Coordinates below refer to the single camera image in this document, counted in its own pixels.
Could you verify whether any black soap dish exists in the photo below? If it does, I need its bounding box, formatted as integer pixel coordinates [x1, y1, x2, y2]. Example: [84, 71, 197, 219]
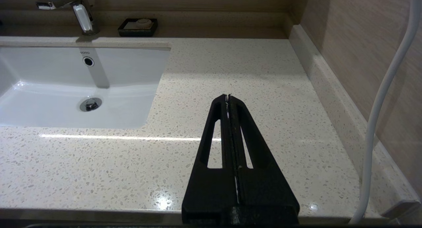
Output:
[118, 18, 158, 37]

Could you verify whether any chrome sink drain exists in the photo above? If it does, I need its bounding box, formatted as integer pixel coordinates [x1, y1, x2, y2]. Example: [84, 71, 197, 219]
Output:
[79, 97, 103, 112]

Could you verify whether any white sink basin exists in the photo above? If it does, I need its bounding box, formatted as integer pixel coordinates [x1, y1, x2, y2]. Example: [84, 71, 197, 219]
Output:
[0, 45, 171, 129]

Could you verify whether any chrome faucet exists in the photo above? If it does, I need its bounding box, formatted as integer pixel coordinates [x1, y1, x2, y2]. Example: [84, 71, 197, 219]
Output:
[36, 0, 101, 36]

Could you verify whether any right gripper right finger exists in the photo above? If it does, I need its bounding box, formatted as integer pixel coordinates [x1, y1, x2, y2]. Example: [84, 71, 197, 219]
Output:
[228, 95, 300, 224]

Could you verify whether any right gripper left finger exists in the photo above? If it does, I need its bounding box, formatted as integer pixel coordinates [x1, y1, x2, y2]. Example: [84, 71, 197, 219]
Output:
[181, 94, 239, 224]

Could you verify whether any white cable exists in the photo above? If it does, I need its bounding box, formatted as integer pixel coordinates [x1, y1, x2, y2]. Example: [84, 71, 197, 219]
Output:
[349, 0, 422, 225]

